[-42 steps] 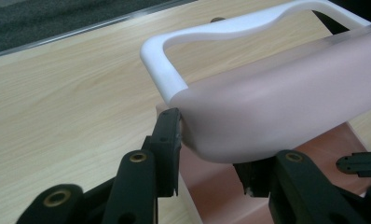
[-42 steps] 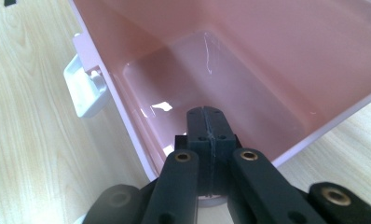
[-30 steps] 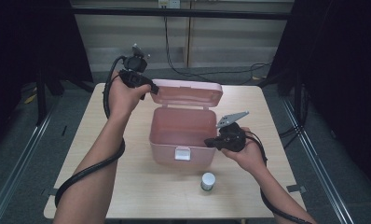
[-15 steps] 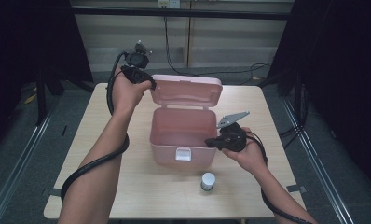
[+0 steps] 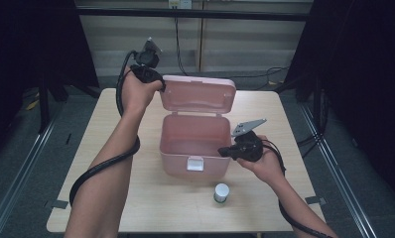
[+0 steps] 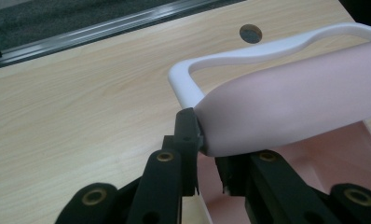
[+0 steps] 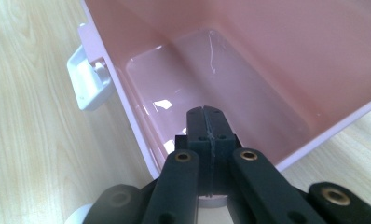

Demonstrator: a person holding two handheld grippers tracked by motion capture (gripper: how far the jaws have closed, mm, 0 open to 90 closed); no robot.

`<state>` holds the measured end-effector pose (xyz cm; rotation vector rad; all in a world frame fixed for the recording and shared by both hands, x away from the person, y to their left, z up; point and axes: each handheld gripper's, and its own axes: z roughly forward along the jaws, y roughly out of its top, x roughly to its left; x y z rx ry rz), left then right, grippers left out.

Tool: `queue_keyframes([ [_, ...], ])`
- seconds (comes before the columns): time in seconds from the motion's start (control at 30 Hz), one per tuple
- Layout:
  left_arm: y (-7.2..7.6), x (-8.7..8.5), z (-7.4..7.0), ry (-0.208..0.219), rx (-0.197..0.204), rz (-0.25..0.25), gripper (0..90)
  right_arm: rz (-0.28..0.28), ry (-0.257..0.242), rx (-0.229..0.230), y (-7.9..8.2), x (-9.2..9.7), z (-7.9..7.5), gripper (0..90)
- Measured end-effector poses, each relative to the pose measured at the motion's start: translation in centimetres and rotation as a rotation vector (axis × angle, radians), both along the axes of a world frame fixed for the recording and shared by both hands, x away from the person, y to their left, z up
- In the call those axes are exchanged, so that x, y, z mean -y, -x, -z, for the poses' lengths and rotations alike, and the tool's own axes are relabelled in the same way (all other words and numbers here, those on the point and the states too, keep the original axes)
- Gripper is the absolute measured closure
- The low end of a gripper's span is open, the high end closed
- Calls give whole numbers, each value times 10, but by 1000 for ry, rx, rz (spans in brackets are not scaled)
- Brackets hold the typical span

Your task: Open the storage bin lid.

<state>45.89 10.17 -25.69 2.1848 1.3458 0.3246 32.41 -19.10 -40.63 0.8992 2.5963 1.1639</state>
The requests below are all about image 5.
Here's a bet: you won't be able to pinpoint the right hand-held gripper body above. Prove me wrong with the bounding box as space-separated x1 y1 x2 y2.
223 118 268 163

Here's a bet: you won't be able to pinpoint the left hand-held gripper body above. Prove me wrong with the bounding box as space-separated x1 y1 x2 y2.
129 37 165 85

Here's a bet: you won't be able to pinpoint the pink storage box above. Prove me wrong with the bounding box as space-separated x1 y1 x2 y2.
159 74 237 177

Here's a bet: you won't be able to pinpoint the green bottle with white cap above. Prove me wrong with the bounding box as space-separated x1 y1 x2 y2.
212 182 230 204

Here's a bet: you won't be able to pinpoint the person's right hand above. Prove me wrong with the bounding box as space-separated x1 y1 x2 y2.
235 134 287 186

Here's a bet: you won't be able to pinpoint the person's left hand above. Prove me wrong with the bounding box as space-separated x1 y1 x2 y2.
120 64 165 116

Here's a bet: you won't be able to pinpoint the black horizontal bar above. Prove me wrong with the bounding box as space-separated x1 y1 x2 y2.
75 8 314 23

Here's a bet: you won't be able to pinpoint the grey tape piece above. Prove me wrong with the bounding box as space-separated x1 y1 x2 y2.
304 195 328 206
51 199 69 210

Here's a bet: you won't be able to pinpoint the black metal stand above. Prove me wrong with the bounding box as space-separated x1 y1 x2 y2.
37 77 52 135

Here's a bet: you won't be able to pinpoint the dark curtain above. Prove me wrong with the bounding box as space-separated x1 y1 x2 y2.
283 0 395 207
0 0 100 163

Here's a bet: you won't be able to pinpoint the thin black wall cable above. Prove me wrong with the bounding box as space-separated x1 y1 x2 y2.
174 16 290 92

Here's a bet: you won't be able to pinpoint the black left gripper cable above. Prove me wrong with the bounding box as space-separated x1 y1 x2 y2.
68 49 142 207

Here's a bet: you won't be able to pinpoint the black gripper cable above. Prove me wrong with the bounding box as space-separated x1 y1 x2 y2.
259 138 335 238
68 49 142 207

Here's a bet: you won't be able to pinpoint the black floor cables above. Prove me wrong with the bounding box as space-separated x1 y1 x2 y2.
297 130 328 159

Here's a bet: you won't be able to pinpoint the white wall outlet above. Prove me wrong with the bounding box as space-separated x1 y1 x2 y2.
168 0 194 10

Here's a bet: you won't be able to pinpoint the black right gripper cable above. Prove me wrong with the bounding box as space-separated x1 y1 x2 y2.
259 138 335 238

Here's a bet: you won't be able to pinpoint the metal floor rail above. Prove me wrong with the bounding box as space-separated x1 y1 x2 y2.
0 110 64 238
299 102 383 238

